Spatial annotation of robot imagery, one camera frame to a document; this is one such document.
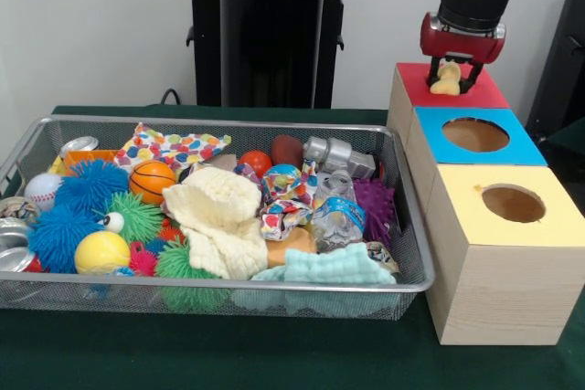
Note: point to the black office chair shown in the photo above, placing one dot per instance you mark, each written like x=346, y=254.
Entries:
x=562, y=56

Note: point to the colourful polka dot cloth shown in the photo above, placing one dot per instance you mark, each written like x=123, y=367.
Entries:
x=173, y=148

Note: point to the yellow tennis ball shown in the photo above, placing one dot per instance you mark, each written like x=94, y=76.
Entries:
x=103, y=252

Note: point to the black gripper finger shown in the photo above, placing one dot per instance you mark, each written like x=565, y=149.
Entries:
x=473, y=77
x=435, y=70

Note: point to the wooden box with three holes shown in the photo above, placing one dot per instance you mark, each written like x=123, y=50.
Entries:
x=503, y=294

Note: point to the orange toy basketball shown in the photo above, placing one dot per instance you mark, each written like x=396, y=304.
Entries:
x=153, y=182

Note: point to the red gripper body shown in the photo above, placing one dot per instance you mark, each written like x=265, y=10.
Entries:
x=461, y=45

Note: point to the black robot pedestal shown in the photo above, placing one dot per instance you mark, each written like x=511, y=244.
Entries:
x=274, y=43

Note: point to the mint green waffle cloth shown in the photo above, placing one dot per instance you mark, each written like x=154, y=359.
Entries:
x=338, y=266

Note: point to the yellow plush toy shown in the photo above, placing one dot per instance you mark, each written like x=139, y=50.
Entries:
x=448, y=81

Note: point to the green cloth side table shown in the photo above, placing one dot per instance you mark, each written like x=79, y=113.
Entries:
x=571, y=132

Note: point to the purple spiky ball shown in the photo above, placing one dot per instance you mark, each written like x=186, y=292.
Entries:
x=377, y=209

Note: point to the crushed clear water bottle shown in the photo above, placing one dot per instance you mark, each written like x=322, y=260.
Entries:
x=338, y=216

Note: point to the white toy baseball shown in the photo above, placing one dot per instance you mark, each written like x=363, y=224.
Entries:
x=42, y=191

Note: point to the silver plastic toy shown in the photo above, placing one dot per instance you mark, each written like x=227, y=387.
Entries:
x=336, y=154

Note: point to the blue spiky puffer ball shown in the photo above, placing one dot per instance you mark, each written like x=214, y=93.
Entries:
x=93, y=186

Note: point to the cream waffle cloth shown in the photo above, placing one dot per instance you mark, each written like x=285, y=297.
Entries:
x=219, y=221

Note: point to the shallow clear mesh bin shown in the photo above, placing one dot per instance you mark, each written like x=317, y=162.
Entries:
x=320, y=305

